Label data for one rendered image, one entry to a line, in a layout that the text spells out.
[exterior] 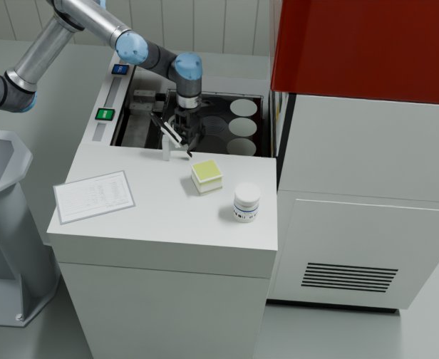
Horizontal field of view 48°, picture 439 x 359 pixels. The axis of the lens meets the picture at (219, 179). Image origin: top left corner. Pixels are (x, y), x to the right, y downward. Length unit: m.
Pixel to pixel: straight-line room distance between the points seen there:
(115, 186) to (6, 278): 1.18
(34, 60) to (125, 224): 0.69
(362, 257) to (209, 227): 0.82
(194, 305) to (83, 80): 2.24
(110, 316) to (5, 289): 0.85
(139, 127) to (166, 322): 0.68
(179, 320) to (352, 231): 0.70
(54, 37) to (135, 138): 0.42
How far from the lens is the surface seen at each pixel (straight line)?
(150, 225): 1.37
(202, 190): 1.41
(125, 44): 1.36
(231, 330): 1.76
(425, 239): 1.96
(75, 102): 3.35
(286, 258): 1.99
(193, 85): 1.42
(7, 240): 2.08
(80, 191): 1.47
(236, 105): 1.84
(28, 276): 2.29
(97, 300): 1.68
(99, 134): 1.65
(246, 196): 1.31
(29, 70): 1.80
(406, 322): 2.48
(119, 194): 1.44
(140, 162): 1.53
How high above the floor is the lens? 2.05
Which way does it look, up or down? 48 degrees down
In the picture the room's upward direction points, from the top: 3 degrees clockwise
